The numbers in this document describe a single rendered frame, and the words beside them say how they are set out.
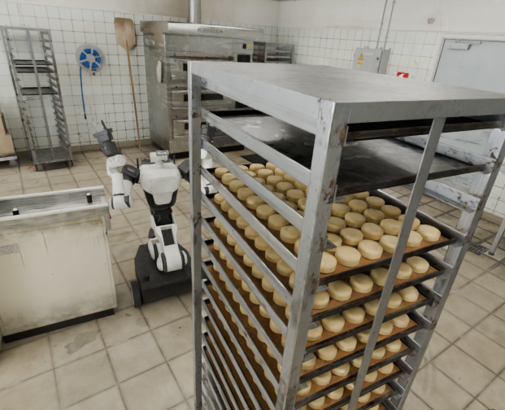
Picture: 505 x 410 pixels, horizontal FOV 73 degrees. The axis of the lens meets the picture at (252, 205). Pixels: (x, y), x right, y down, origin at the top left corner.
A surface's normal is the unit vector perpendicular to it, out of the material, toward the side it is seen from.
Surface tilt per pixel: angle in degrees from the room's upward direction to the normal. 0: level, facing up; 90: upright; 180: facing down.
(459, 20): 90
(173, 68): 90
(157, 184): 90
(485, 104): 90
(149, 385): 0
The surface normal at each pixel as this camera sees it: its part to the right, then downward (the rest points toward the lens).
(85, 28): 0.55, 0.40
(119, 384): 0.07, -0.89
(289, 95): -0.89, 0.15
